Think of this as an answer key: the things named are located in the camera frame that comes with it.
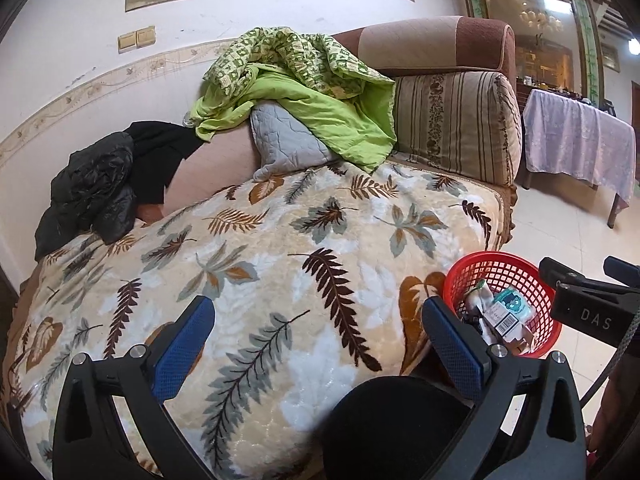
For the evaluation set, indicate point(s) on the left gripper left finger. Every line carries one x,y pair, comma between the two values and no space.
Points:
89,439

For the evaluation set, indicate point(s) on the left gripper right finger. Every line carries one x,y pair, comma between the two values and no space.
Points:
525,421

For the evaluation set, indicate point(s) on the teal wipes packet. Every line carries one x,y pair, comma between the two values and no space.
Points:
516,303

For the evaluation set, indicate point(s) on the white medicine box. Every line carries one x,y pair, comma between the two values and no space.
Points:
510,330

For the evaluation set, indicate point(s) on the white sock green trim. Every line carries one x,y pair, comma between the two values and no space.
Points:
478,298

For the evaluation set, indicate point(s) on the black plastic bag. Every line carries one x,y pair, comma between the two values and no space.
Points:
472,319

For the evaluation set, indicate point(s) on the red plastic basket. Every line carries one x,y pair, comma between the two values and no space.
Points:
502,270

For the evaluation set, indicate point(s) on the table with lilac cloth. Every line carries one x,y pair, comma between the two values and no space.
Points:
565,136

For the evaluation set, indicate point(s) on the striped beige sofa cushion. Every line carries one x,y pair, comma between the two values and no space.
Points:
465,123

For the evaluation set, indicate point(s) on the black jacket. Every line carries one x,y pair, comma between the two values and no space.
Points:
102,186

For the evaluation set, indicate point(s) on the leaf pattern fleece blanket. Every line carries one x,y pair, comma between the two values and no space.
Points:
316,279

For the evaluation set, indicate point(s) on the green quilt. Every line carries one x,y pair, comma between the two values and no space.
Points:
346,104

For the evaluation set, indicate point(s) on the grey quilted pillow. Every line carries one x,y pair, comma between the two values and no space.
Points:
284,143

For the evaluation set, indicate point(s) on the small wall switch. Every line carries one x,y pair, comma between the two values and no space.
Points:
138,39

